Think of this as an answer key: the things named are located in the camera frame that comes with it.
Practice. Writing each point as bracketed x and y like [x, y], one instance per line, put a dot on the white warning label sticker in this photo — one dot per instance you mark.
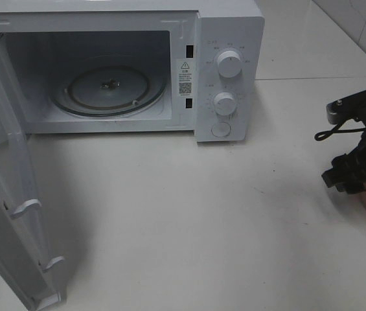
[185, 76]

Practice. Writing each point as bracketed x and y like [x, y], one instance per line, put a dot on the glass microwave turntable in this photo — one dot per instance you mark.
[108, 91]

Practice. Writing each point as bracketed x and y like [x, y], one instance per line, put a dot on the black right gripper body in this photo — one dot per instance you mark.
[348, 172]

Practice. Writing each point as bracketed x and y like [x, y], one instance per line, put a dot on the white microwave oven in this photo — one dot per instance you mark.
[46, 40]

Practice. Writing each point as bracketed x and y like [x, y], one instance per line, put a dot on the round microwave door button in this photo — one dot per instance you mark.
[221, 129]

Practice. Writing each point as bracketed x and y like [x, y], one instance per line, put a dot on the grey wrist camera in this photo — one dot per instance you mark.
[347, 108]

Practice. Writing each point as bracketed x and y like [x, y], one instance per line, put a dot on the white microwave door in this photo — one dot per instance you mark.
[27, 263]

